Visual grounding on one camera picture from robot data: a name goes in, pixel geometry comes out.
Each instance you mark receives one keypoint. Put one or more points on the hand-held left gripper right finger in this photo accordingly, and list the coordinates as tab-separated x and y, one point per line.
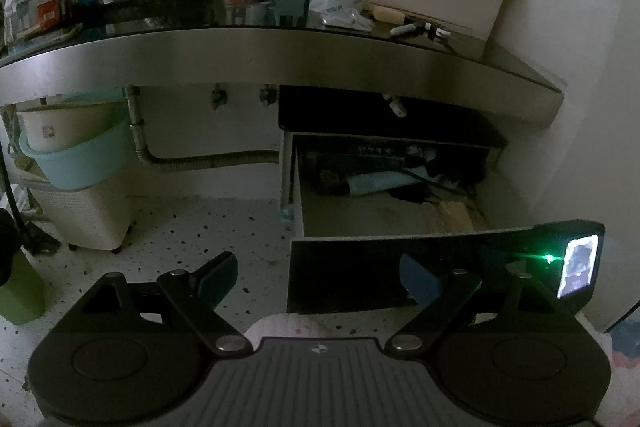
419	282

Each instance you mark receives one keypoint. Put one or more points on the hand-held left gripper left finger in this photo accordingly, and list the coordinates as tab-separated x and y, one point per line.
220	275

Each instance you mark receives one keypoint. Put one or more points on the black drawer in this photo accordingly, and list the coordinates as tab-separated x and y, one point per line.
350	272

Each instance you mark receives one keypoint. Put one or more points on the light blue tube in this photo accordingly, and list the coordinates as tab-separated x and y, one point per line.
380	183

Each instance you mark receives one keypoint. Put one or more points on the black long item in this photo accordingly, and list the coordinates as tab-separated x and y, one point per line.
365	155

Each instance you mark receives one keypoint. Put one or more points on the white laundry basket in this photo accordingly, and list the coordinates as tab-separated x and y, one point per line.
85	217

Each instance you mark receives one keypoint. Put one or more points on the small white object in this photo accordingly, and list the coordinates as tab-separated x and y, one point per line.
395	106

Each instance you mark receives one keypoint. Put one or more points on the water valve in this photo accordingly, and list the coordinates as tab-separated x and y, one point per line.
218	97
266	95

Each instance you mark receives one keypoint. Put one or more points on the teal basin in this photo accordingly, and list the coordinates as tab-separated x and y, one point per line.
80	164

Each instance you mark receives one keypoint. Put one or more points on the green bin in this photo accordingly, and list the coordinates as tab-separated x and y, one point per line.
20	292

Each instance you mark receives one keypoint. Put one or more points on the black stand rod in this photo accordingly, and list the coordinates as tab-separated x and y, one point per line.
20	217

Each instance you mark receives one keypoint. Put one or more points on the white basin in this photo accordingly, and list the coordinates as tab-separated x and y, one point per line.
70	127

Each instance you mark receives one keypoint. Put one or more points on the black trash bag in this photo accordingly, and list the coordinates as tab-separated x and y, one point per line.
7	247

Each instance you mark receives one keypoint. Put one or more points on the steel-edged black vanity counter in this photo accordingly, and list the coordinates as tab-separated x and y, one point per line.
250	57

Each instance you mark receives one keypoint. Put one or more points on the beige soap bar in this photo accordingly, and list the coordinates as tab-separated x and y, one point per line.
387	13

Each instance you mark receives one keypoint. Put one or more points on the small clear plastic bag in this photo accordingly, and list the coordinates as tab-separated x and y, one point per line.
347	19

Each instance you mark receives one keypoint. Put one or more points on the light blue container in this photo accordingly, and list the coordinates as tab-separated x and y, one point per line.
20	14

